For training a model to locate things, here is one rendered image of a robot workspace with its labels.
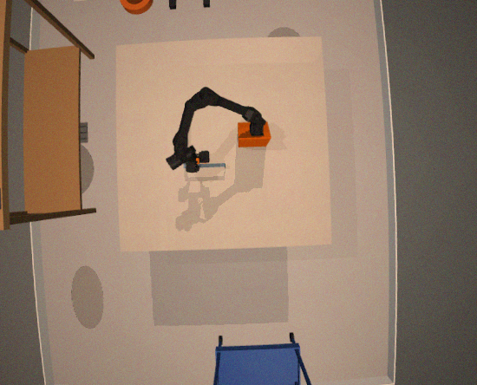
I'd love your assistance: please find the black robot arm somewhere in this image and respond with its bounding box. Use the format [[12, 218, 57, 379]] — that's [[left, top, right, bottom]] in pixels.
[[166, 87, 266, 173]]

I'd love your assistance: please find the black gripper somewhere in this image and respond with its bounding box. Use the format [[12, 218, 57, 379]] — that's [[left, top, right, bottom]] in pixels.
[[182, 151, 209, 163]]

